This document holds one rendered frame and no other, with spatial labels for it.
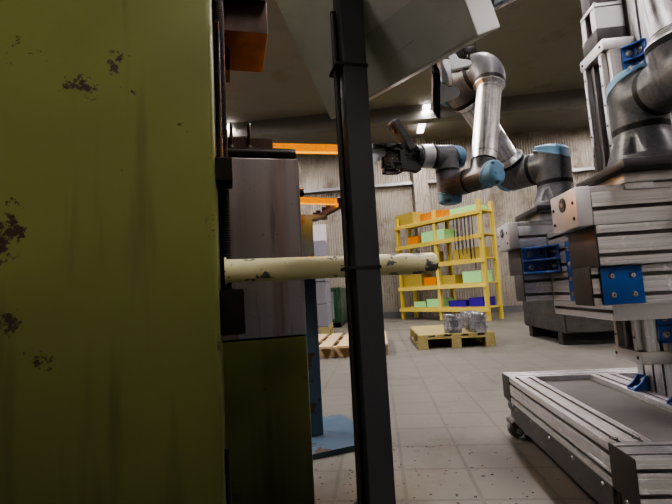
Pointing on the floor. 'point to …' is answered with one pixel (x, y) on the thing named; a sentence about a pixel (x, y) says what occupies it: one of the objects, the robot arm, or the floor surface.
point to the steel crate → (566, 325)
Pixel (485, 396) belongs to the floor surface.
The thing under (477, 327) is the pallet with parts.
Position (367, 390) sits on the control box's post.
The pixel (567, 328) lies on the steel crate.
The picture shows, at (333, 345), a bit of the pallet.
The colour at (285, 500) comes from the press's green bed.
